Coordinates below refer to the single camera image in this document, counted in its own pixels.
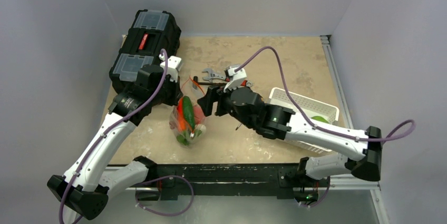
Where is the red pink fruit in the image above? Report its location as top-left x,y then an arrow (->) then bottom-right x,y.
193,104 -> 206,125

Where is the green cucumber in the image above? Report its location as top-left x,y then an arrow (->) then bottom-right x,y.
183,96 -> 196,132

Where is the clear orange-zip bag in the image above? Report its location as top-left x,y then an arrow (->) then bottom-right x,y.
169,76 -> 207,147

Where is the orange carrot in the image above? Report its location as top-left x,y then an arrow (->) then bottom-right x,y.
177,98 -> 187,133

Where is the green bell pepper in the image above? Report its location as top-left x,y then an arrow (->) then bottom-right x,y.
176,130 -> 203,146

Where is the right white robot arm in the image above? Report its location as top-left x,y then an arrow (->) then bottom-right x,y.
198,86 -> 382,186

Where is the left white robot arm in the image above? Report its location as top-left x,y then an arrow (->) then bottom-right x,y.
47,62 -> 181,223

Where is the black plastic toolbox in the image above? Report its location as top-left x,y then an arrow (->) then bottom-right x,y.
109,9 -> 181,93

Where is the white plastic basket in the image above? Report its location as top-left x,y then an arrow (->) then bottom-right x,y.
268,87 -> 339,154

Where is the green lettuce leaf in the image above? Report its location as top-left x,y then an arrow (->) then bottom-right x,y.
311,115 -> 329,124

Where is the red-handled adjustable wrench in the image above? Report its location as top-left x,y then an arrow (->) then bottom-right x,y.
201,68 -> 254,88

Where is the black T-handle tool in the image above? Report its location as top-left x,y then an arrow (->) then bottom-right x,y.
190,76 -> 229,90

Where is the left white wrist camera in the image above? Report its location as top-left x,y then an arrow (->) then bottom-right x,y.
159,54 -> 183,83

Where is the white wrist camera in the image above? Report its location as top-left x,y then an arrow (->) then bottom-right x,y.
223,64 -> 247,93
159,54 -> 183,83

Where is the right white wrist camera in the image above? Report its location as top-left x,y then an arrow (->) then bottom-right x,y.
223,64 -> 247,93

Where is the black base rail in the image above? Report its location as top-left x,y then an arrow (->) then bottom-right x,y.
124,156 -> 331,202

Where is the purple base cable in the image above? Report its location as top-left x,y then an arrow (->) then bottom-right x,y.
135,176 -> 194,217

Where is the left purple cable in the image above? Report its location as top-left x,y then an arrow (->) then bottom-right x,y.
58,48 -> 169,224

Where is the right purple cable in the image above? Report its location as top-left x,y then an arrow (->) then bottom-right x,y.
236,46 -> 416,143

